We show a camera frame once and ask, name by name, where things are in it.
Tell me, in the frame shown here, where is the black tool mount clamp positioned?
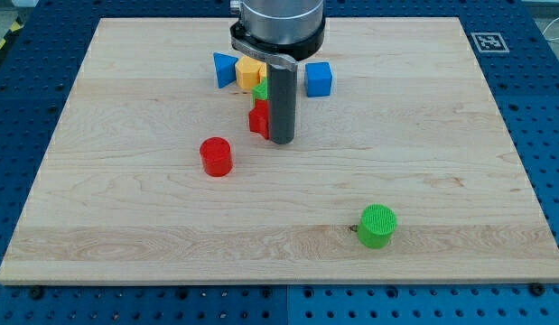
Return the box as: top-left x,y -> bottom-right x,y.
229,17 -> 326,71

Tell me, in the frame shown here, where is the green cylinder block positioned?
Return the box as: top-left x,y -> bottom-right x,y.
357,204 -> 396,249

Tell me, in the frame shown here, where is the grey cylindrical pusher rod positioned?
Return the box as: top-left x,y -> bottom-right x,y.
267,64 -> 297,144

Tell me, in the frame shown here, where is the blue cube block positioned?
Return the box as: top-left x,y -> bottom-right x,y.
305,62 -> 333,98

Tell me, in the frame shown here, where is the wooden board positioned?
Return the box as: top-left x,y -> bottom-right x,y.
0,17 -> 559,286

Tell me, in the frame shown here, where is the red star block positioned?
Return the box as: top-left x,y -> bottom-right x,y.
248,99 -> 269,140

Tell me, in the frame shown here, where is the blue triangle block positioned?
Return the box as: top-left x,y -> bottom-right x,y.
213,52 -> 238,88

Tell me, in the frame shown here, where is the fiducial marker tag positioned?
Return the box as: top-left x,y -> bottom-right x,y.
470,32 -> 509,53

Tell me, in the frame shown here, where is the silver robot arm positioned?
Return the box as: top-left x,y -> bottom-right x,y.
230,0 -> 326,144

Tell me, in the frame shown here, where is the red cylinder block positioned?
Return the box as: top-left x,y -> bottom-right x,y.
200,137 -> 233,177

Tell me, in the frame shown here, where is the white cable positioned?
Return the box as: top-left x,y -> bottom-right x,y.
541,13 -> 559,45

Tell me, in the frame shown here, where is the yellow block behind rod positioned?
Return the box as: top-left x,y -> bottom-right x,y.
258,63 -> 267,82

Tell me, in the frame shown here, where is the yellow hexagon block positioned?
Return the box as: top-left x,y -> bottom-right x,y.
235,56 -> 263,91

